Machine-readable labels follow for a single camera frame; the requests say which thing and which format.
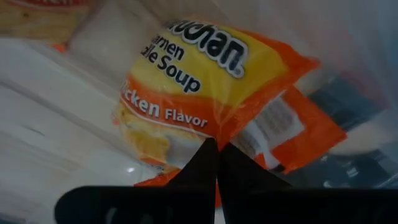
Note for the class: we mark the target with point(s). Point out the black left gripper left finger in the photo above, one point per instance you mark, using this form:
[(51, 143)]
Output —
[(140, 205)]

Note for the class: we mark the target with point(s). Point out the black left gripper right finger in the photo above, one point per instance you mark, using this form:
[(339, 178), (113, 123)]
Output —
[(295, 208)]

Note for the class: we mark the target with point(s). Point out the orange chicken noodle pack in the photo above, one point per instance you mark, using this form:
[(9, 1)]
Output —
[(311, 137), (40, 25), (202, 77)]

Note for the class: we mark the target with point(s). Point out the clear plastic bin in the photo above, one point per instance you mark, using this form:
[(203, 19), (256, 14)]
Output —
[(46, 109)]

